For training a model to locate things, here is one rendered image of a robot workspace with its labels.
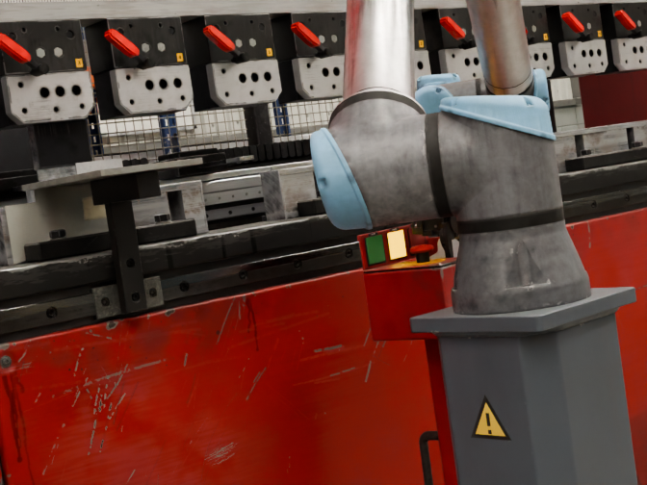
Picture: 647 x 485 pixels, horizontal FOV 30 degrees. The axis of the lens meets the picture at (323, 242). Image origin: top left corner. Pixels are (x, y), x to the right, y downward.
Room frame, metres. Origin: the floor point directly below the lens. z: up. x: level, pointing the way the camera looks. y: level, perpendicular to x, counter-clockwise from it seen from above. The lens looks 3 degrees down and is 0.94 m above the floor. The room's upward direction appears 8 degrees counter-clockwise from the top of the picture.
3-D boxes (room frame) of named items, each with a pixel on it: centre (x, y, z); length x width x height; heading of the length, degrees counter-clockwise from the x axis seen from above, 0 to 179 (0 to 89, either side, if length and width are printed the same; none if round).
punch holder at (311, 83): (2.40, -0.03, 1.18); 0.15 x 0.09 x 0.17; 129
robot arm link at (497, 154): (1.32, -0.20, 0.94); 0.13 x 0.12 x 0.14; 78
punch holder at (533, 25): (2.78, -0.50, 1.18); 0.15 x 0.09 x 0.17; 129
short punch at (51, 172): (2.04, 0.41, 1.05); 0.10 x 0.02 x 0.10; 129
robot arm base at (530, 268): (1.32, -0.21, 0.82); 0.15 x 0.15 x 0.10
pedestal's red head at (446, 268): (2.03, -0.18, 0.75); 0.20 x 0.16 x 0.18; 140
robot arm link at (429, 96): (1.95, -0.22, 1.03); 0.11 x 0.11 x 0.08; 78
